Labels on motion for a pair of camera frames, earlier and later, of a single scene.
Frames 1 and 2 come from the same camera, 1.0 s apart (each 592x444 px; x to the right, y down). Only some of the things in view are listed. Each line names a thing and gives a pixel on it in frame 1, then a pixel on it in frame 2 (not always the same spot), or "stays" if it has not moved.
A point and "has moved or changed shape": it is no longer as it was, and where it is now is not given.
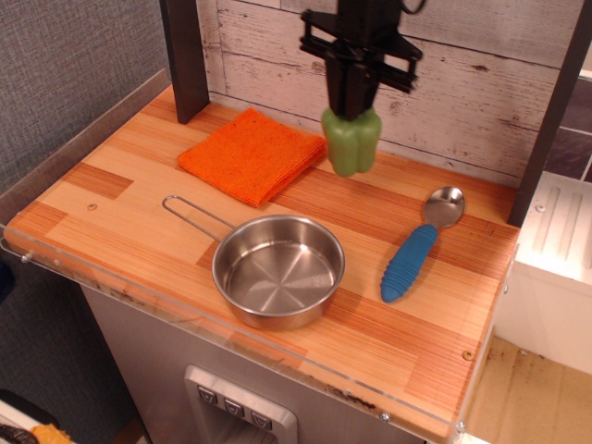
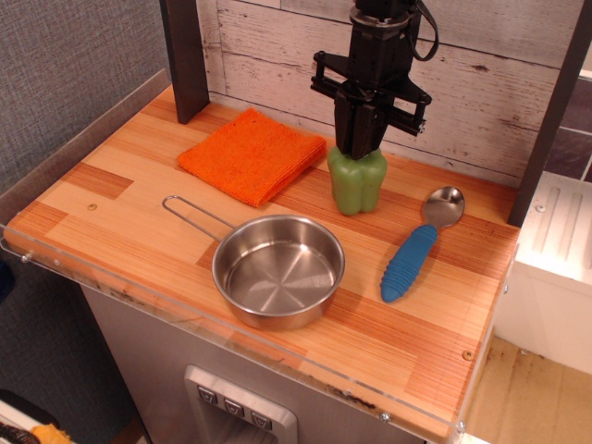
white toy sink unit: (545, 300) stays
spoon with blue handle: (443, 207) stays
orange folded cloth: (254, 155) stays
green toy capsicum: (352, 144) has moved or changed shape
